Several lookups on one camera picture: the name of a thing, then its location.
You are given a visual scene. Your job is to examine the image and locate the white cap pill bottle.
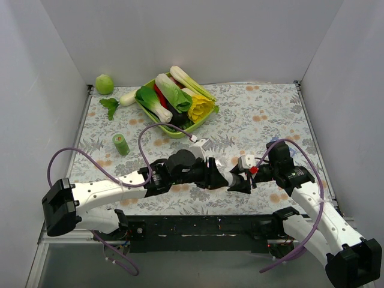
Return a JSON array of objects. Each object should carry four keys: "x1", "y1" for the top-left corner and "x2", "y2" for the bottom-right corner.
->
[{"x1": 222, "y1": 172, "x2": 245, "y2": 187}]

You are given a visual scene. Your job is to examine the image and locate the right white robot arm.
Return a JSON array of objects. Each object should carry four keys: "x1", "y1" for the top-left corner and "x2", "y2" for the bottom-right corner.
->
[{"x1": 223, "y1": 139, "x2": 382, "y2": 287}]

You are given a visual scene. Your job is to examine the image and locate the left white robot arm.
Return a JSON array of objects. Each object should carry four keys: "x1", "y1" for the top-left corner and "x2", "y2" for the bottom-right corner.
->
[{"x1": 42, "y1": 149, "x2": 234, "y2": 240}]

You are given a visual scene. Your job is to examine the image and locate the blue pill organizer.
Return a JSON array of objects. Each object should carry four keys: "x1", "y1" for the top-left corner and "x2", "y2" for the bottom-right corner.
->
[{"x1": 271, "y1": 137, "x2": 297, "y2": 158}]

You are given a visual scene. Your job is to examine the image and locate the green plastic tray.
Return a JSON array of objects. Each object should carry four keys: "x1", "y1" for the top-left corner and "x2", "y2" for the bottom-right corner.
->
[{"x1": 135, "y1": 72, "x2": 214, "y2": 139}]

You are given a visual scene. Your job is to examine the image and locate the floral table mat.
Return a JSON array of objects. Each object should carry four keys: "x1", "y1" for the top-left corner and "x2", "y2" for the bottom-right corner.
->
[{"x1": 69, "y1": 83, "x2": 323, "y2": 215}]

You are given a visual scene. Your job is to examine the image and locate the dark purple eggplant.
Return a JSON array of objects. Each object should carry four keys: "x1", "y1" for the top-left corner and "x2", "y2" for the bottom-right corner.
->
[{"x1": 166, "y1": 102, "x2": 189, "y2": 127}]

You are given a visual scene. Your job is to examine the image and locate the yellow lettuce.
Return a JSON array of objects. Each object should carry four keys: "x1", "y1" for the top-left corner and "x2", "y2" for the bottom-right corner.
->
[{"x1": 187, "y1": 94, "x2": 219, "y2": 124}]

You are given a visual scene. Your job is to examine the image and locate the napa cabbage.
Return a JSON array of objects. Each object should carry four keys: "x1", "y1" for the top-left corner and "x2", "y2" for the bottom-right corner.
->
[{"x1": 155, "y1": 73, "x2": 193, "y2": 113}]

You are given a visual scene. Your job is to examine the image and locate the red chili pepper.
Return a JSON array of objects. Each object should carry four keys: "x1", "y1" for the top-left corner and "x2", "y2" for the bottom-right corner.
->
[{"x1": 154, "y1": 84, "x2": 167, "y2": 108}]

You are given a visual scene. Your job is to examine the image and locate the green cylindrical bottle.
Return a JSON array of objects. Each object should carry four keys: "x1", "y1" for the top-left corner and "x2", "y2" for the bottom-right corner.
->
[{"x1": 112, "y1": 134, "x2": 130, "y2": 156}]

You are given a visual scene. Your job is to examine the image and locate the white green leek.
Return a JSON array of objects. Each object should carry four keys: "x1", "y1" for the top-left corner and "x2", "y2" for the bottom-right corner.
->
[{"x1": 170, "y1": 65, "x2": 217, "y2": 102}]

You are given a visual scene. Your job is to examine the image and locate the green bok choy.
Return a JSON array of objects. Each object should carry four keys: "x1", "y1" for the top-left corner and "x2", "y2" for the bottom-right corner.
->
[{"x1": 135, "y1": 86, "x2": 173, "y2": 123}]

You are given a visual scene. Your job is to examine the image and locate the white radish with leaves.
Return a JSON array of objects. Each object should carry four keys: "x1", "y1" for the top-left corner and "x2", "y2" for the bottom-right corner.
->
[{"x1": 99, "y1": 89, "x2": 137, "y2": 121}]

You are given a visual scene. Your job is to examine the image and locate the green round cabbage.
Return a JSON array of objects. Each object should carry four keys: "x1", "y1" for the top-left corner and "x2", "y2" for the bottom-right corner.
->
[{"x1": 95, "y1": 74, "x2": 114, "y2": 95}]

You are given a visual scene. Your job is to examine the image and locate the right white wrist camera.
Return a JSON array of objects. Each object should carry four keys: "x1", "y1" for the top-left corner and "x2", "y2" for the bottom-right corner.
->
[{"x1": 238, "y1": 154, "x2": 256, "y2": 172}]

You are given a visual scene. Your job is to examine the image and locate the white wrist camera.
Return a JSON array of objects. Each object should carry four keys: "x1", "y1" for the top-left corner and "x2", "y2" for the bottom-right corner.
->
[
  {"x1": 238, "y1": 154, "x2": 256, "y2": 172},
  {"x1": 190, "y1": 138, "x2": 212, "y2": 160}
]

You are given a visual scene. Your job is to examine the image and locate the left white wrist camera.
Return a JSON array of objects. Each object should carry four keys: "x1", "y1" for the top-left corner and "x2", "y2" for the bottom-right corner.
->
[{"x1": 190, "y1": 138, "x2": 212, "y2": 160}]

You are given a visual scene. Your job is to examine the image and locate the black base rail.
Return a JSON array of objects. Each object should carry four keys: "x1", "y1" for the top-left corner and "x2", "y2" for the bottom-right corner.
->
[{"x1": 92, "y1": 214, "x2": 301, "y2": 256}]

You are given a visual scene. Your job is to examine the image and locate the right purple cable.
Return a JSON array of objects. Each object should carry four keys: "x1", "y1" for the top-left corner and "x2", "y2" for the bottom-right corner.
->
[{"x1": 259, "y1": 138, "x2": 325, "y2": 273}]

